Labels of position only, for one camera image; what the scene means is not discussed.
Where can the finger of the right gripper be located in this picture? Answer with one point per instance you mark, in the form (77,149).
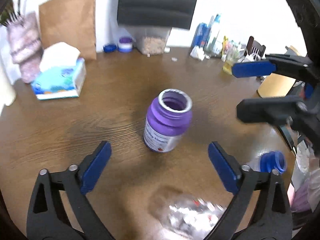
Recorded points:
(275,111)
(286,65)

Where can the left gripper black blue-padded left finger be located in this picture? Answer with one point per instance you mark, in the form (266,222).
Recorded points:
(59,208)

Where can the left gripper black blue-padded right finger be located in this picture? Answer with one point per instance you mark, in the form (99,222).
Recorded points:
(259,208)

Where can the purple supplement bottle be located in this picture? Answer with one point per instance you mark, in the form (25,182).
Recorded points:
(167,119)

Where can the yellow thermos jug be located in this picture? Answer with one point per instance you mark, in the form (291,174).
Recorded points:
(276,85)

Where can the dark wooden chair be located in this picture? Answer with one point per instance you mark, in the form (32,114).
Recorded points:
(255,49)

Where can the blue supplement bottle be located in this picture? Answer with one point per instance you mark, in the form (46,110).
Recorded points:
(268,162)

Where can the glass with yellow liquid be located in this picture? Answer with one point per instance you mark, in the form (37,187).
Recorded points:
(228,63)

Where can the snack packets pile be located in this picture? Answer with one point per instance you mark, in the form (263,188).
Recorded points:
(228,44)

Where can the blue drink can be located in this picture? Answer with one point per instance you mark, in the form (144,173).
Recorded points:
(199,34)

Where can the crumpled white tissue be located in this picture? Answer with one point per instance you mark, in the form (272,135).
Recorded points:
(197,53)

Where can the black paper bag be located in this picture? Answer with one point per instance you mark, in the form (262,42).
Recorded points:
(158,13)

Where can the white thermos bottle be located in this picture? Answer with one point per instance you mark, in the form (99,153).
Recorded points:
(8,94)

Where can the clear container with grains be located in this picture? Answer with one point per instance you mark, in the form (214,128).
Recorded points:
(152,40)

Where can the blue tissue box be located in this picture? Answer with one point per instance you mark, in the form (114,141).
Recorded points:
(62,73)

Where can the purple white small jar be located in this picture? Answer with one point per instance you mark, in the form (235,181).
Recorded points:
(125,44)

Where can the pink ceramic vase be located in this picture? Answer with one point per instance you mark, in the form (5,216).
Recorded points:
(26,47)

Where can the blue bottle cap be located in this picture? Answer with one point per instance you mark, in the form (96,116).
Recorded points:
(109,48)

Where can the brown paper bag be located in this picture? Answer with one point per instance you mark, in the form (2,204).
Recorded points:
(69,21)

